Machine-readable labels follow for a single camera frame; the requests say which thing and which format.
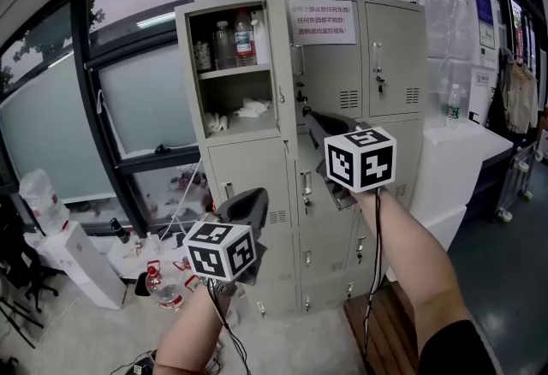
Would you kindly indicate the black hanging bag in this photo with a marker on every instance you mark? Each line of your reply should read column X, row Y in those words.
column 496, row 112

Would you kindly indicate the black office chair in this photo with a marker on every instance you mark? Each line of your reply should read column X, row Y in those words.
column 21, row 275

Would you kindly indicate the person's left forearm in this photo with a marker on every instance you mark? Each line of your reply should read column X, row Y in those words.
column 188, row 335

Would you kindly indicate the clear bottle green label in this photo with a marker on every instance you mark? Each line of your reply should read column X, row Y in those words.
column 453, row 110

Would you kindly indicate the white water dispenser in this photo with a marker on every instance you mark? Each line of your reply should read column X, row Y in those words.
column 85, row 266

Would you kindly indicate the person's black shirt sleeve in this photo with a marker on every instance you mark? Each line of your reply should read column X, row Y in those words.
column 458, row 352

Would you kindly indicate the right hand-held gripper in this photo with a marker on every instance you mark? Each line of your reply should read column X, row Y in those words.
column 359, row 159

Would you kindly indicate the beige metal locker cabinet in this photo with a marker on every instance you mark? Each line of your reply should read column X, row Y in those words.
column 235, row 73

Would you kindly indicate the black thermos bottle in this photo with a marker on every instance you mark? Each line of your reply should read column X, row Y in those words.
column 120, row 232

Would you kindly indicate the white gloves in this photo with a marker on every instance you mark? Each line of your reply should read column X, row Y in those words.
column 216, row 123

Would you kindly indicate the white crumpled cloth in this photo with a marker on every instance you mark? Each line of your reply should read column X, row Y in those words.
column 252, row 108

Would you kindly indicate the person's right forearm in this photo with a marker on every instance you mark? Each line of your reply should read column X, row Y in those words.
column 406, row 262

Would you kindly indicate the beige hanging garments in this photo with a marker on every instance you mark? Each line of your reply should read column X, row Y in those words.
column 520, row 99

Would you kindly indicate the small white wall sign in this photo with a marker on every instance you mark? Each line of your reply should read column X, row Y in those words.
column 484, row 78

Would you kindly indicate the small black box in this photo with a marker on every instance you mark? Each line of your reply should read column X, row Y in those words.
column 142, row 285

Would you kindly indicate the large clear water bottle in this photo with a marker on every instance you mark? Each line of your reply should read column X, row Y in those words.
column 43, row 202

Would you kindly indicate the white spray bottle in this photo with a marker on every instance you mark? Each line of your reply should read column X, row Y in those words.
column 262, row 39

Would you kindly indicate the grey metal locker cabinet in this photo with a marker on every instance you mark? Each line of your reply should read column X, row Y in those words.
column 325, row 65

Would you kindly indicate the white paper notice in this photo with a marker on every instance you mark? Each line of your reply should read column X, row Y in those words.
column 321, row 22

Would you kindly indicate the clear bottle red label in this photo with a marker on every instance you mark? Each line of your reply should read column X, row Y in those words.
column 245, row 41

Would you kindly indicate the white sink counter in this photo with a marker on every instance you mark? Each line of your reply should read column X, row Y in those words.
column 454, row 159

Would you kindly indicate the brown wooden slat platform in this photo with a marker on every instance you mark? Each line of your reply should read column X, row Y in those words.
column 391, row 343

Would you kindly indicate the white low floor box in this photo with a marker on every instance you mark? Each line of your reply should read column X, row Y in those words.
column 128, row 255

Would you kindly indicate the black faucet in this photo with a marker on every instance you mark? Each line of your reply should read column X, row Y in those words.
column 473, row 116

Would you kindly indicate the white wall chart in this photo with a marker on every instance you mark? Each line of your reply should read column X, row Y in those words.
column 487, row 35

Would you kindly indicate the clear jug red label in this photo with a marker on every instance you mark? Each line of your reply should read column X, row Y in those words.
column 164, row 292

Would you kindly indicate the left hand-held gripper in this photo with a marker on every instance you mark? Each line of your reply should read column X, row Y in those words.
column 218, row 253

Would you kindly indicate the grey metal rolling cart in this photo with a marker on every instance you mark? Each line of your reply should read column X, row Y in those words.
column 514, row 180

